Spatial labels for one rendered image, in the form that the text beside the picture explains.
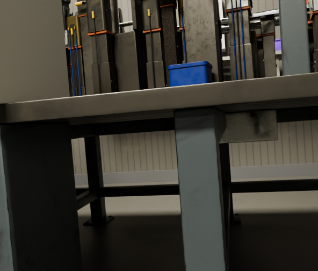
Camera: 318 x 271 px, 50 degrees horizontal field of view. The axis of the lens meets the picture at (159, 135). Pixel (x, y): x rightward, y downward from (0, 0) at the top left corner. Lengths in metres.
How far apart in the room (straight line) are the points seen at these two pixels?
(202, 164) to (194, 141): 0.05
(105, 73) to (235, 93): 0.68
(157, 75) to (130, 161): 2.58
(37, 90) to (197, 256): 0.51
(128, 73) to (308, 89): 0.76
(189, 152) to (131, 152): 3.09
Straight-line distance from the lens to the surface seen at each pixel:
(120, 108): 0.64
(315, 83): 0.62
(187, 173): 0.66
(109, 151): 3.81
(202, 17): 1.07
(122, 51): 1.26
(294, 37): 1.04
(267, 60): 1.34
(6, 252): 0.79
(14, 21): 0.83
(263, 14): 1.34
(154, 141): 3.65
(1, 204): 0.76
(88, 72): 1.33
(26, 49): 0.84
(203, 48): 1.05
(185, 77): 0.93
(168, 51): 1.22
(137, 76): 1.22
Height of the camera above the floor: 0.64
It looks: 2 degrees down
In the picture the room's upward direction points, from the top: 4 degrees counter-clockwise
